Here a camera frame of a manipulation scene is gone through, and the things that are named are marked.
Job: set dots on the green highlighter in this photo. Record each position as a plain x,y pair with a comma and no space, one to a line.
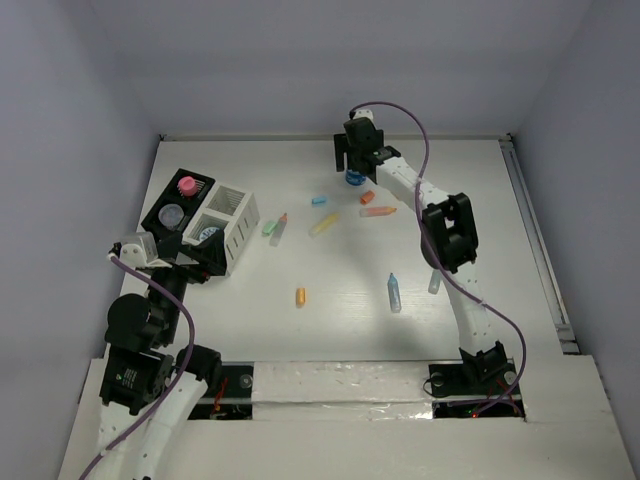
435,282

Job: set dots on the clear jar of clips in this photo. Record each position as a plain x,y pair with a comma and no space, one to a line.
171,216

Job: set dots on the white slotted organizer box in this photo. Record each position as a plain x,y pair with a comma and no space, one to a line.
232,209

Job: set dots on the blue highlighter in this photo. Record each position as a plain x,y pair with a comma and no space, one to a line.
394,294

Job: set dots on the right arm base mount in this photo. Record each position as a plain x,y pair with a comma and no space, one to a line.
482,385

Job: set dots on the green highlighter cap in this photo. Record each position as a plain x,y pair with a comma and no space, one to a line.
269,228

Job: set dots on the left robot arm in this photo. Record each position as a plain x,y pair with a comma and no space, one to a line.
155,373

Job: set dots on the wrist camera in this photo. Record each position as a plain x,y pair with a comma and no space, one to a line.
138,251
359,113

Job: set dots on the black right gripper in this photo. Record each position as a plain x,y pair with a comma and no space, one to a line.
343,146

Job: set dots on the blue slime jar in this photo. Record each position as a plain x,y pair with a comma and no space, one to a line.
208,233
354,178

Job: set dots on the orange tip clear highlighter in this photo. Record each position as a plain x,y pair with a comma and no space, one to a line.
279,230

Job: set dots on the amber highlighter cap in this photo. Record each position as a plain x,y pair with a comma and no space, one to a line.
300,297

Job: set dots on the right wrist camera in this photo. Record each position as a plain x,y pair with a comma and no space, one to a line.
359,113

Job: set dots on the orange highlighter cap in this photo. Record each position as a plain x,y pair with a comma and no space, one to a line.
367,197

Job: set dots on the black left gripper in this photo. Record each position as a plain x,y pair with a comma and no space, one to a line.
211,254

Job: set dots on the black organizer box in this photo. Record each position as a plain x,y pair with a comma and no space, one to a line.
171,194

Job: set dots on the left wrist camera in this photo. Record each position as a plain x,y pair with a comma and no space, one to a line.
138,251

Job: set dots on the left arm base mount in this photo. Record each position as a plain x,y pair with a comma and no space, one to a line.
232,398

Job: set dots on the yellow highlighter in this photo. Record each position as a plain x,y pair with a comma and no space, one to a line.
324,224

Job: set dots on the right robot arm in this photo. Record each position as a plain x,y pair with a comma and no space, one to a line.
449,243

